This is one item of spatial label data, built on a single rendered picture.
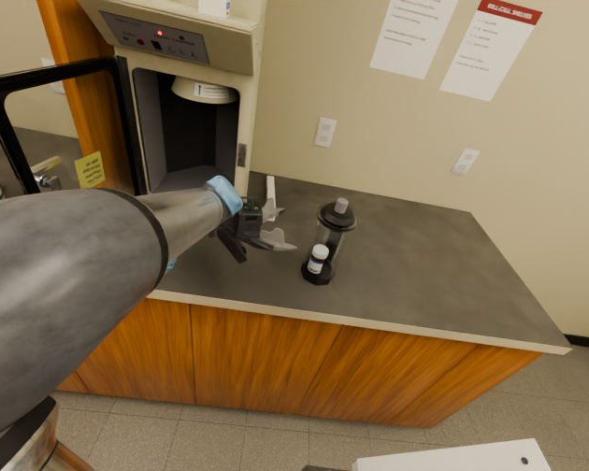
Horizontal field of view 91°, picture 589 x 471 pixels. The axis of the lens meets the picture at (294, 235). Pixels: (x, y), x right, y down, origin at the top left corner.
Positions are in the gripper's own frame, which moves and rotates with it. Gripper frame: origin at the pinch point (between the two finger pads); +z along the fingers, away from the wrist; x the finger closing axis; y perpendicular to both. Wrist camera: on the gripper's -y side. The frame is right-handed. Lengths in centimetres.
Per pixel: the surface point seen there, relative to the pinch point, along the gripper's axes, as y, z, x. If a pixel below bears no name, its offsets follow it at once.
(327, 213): 5.9, 8.2, -0.6
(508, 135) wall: 19, 98, 39
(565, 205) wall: -6, 145, 27
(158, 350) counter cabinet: -56, -36, 1
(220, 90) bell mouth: 22.5, -17.1, 29.0
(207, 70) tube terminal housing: 27.4, -20.4, 25.4
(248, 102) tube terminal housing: 22.3, -10.5, 22.8
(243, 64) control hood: 31.5, -12.9, 18.2
